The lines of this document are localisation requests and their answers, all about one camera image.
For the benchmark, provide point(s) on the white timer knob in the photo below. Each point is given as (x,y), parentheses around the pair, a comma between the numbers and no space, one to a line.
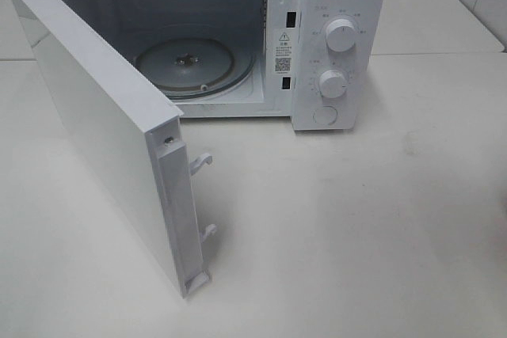
(332,84)

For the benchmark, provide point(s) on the glass microwave turntable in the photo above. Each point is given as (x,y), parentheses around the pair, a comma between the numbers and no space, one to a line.
(188,68)

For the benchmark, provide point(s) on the white microwave oven body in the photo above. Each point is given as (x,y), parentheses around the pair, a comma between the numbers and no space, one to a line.
(287,38)

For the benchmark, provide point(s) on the white power knob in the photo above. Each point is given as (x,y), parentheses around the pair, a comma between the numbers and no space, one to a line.
(341,34)

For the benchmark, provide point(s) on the round white door-release button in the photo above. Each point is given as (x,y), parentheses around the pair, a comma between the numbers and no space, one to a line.
(325,115)

